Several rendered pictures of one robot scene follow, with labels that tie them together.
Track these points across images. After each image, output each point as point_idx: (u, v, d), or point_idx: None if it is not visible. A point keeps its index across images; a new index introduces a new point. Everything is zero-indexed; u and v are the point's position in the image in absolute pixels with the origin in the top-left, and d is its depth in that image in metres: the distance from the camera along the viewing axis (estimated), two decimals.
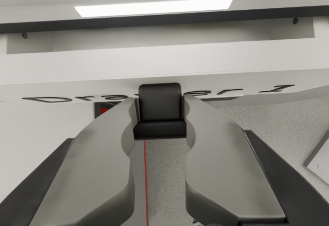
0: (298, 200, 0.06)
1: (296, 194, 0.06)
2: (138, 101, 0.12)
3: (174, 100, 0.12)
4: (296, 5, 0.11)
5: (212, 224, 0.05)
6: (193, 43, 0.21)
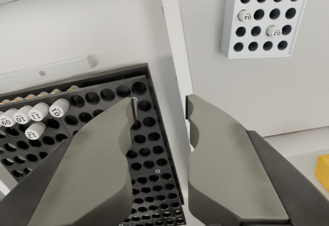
0: (302, 202, 0.06)
1: (300, 196, 0.06)
2: (134, 102, 0.12)
3: None
4: None
5: (212, 224, 0.05)
6: (28, 39, 0.21)
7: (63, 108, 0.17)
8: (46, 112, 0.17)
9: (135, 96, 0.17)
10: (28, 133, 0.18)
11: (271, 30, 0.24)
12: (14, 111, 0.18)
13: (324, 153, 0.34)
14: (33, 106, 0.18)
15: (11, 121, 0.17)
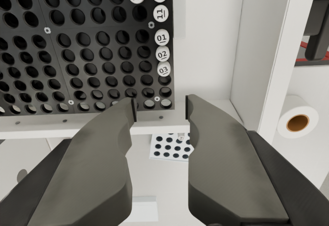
0: (302, 202, 0.06)
1: (300, 196, 0.06)
2: (134, 102, 0.12)
3: (313, 6, 0.15)
4: None
5: (212, 224, 0.05)
6: None
7: (163, 45, 0.17)
8: (158, 20, 0.17)
9: (159, 100, 0.21)
10: None
11: (169, 55, 0.18)
12: None
13: None
14: (165, 3, 0.16)
15: None
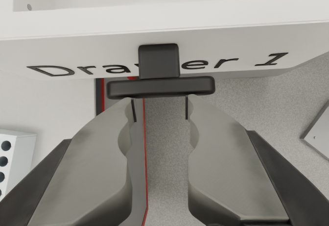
0: (302, 202, 0.06)
1: (300, 196, 0.06)
2: (134, 102, 0.12)
3: (172, 59, 0.13)
4: None
5: (212, 224, 0.05)
6: None
7: None
8: None
9: None
10: None
11: None
12: None
13: None
14: None
15: None
